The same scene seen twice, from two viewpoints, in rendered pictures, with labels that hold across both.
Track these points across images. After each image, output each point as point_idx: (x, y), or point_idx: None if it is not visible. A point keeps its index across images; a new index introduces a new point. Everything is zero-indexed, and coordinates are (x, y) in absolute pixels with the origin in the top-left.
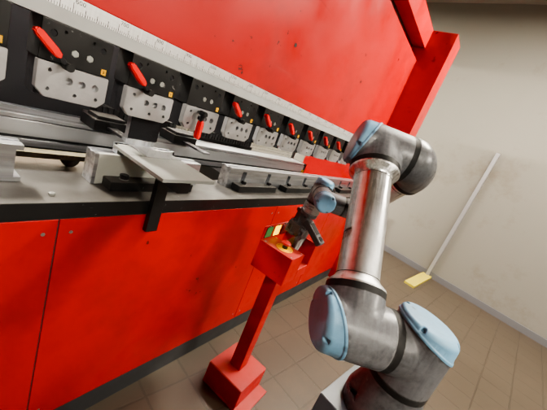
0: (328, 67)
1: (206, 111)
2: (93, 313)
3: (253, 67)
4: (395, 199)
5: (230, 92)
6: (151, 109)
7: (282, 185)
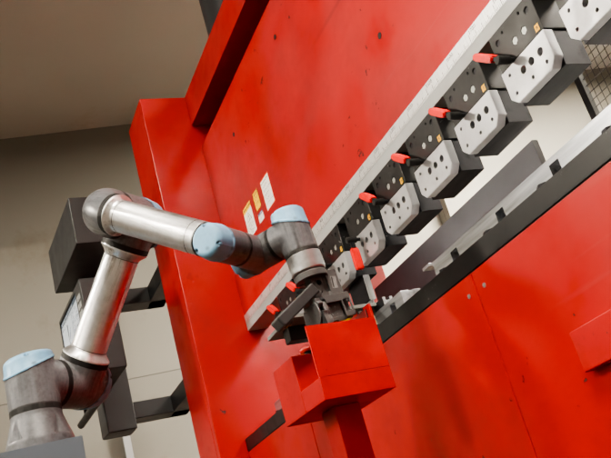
0: None
1: (363, 231)
2: None
3: (366, 133)
4: (129, 234)
5: (367, 184)
6: (339, 274)
7: None
